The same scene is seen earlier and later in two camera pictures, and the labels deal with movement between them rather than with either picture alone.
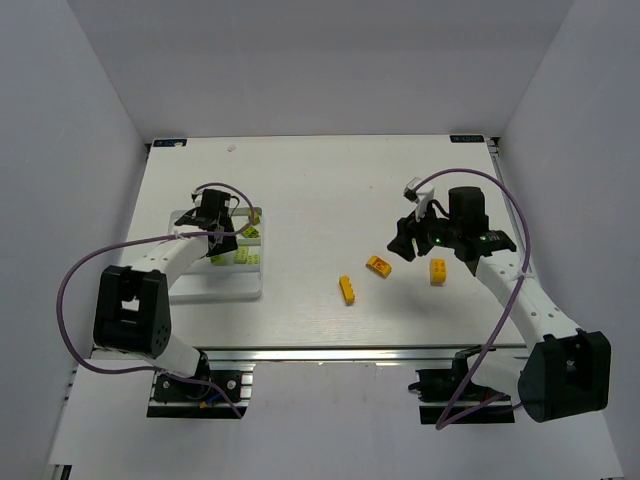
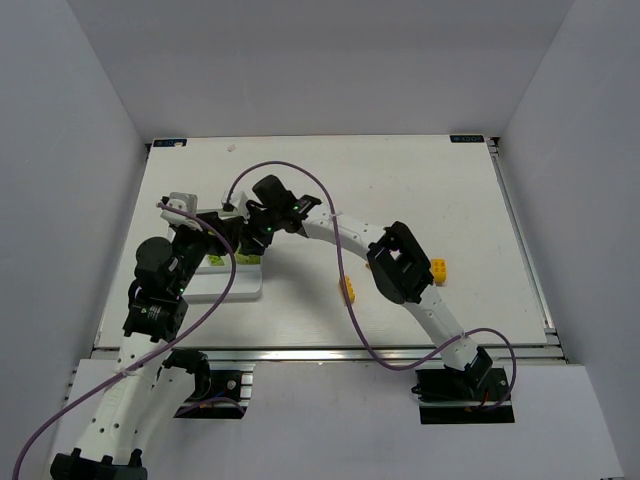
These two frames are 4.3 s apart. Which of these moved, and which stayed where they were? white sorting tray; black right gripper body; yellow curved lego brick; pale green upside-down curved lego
Moved: black right gripper body
Stayed: pale green upside-down curved lego; yellow curved lego brick; white sorting tray
